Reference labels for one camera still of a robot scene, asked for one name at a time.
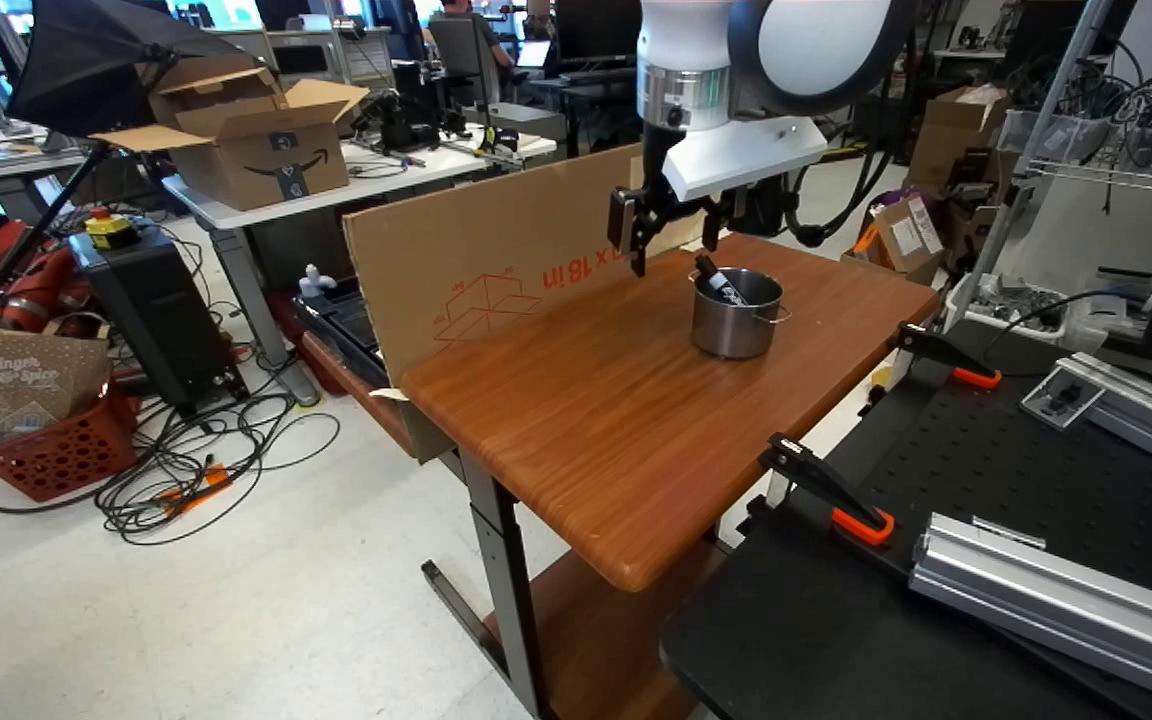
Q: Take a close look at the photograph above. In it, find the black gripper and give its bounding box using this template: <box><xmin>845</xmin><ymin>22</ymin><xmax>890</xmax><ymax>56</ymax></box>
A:
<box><xmin>602</xmin><ymin>123</ymin><xmax>732</xmax><ymax>282</ymax></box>

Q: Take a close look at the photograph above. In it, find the small steel pot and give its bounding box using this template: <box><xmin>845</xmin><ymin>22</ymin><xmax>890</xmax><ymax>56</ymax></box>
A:
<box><xmin>687</xmin><ymin>264</ymin><xmax>788</xmax><ymax>365</ymax></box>

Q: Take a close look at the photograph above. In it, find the black office chair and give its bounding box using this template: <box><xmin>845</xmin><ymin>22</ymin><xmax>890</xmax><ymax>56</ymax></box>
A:
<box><xmin>700</xmin><ymin>96</ymin><xmax>797</xmax><ymax>242</ymax></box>

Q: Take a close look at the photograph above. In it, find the brown cardboard panel red print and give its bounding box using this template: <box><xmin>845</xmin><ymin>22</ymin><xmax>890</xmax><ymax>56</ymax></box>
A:
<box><xmin>340</xmin><ymin>139</ymin><xmax>643</xmax><ymax>394</ymax></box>

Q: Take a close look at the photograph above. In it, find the black computer monitor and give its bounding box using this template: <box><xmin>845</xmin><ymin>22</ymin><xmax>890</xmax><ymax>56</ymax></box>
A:
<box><xmin>551</xmin><ymin>0</ymin><xmax>643</xmax><ymax>63</ymax></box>

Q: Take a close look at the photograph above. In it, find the cardboard box with white labels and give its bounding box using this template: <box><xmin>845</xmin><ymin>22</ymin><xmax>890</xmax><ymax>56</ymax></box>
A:
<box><xmin>851</xmin><ymin>193</ymin><xmax>951</xmax><ymax>289</ymax></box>

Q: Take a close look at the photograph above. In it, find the plain closed cardboard box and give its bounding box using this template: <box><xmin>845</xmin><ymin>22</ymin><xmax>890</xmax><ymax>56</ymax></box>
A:
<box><xmin>903</xmin><ymin>82</ymin><xmax>1011</xmax><ymax>204</ymax></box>

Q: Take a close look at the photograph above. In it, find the small white plastic object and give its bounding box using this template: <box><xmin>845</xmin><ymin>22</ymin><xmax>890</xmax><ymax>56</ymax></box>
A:
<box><xmin>294</xmin><ymin>262</ymin><xmax>340</xmax><ymax>303</ymax></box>

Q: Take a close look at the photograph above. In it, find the dark metal table leg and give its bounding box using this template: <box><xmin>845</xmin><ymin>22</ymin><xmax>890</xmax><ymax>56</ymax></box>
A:
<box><xmin>414</xmin><ymin>454</ymin><xmax>556</xmax><ymax>720</ymax></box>

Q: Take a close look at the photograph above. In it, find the open cardboard shipping box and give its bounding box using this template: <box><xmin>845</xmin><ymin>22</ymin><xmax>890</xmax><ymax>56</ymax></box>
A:
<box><xmin>91</xmin><ymin>60</ymin><xmax>373</xmax><ymax>214</ymax></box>

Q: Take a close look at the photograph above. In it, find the brown wooden board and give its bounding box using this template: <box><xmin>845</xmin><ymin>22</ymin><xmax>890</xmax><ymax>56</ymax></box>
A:
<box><xmin>520</xmin><ymin>546</ymin><xmax>721</xmax><ymax>720</ymax></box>

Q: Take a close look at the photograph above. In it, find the white flat panel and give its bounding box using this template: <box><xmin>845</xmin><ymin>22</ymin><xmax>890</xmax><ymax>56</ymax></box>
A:
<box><xmin>1001</xmin><ymin>166</ymin><xmax>1152</xmax><ymax>303</ymax></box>

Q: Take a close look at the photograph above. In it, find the black control box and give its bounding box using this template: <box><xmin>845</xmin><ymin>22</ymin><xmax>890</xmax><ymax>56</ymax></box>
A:
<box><xmin>69</xmin><ymin>217</ymin><xmax>243</xmax><ymax>417</ymax></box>

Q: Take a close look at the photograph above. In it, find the yellow red emergency stop button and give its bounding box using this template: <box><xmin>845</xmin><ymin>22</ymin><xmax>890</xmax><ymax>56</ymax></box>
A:
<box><xmin>77</xmin><ymin>204</ymin><xmax>145</xmax><ymax>256</ymax></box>

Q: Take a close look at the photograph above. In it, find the black photo softbox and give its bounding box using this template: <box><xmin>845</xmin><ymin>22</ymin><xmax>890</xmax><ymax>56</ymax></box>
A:
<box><xmin>8</xmin><ymin>0</ymin><xmax>251</xmax><ymax>136</ymax></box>

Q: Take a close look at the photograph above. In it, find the black light stand pole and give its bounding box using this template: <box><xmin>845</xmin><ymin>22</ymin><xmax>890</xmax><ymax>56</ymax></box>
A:
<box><xmin>0</xmin><ymin>136</ymin><xmax>111</xmax><ymax>308</ymax></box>

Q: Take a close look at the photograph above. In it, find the red plastic basket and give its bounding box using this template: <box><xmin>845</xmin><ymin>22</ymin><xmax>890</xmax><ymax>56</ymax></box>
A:
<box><xmin>0</xmin><ymin>383</ymin><xmax>145</xmax><ymax>510</ymax></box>

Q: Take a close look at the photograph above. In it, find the brown paper bag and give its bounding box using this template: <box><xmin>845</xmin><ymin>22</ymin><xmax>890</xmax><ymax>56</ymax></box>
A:
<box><xmin>0</xmin><ymin>313</ymin><xmax>117</xmax><ymax>456</ymax></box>

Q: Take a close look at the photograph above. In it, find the white wrist mount plate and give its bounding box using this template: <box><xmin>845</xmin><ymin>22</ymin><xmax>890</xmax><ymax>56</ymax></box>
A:
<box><xmin>658</xmin><ymin>117</ymin><xmax>832</xmax><ymax>210</ymax></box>

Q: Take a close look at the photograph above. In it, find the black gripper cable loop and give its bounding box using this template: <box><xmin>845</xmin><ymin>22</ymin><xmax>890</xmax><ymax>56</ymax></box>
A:
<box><xmin>788</xmin><ymin>136</ymin><xmax>903</xmax><ymax>252</ymax></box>

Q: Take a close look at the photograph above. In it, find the black clamp orange handle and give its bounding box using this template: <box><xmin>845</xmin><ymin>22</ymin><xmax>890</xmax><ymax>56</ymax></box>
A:
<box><xmin>761</xmin><ymin>431</ymin><xmax>901</xmax><ymax>551</ymax></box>
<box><xmin>894</xmin><ymin>321</ymin><xmax>1008</xmax><ymax>402</ymax></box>

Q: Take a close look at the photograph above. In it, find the slanted aluminium frame pole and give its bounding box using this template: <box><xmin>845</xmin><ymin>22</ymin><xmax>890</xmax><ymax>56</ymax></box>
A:
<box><xmin>968</xmin><ymin>0</ymin><xmax>1119</xmax><ymax>325</ymax></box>

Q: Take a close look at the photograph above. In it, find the silver bracket plate black square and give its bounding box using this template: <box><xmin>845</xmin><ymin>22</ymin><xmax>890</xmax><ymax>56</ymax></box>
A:
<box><xmin>1015</xmin><ymin>359</ymin><xmax>1111</xmax><ymax>431</ymax></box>

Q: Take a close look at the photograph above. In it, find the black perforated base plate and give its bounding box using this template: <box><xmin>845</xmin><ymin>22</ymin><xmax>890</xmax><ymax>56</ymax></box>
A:
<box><xmin>658</xmin><ymin>315</ymin><xmax>1152</xmax><ymax>720</ymax></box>

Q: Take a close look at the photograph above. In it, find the black floor cable bundle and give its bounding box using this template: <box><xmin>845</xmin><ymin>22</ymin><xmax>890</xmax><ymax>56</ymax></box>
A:
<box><xmin>0</xmin><ymin>383</ymin><xmax>348</xmax><ymax>551</ymax></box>

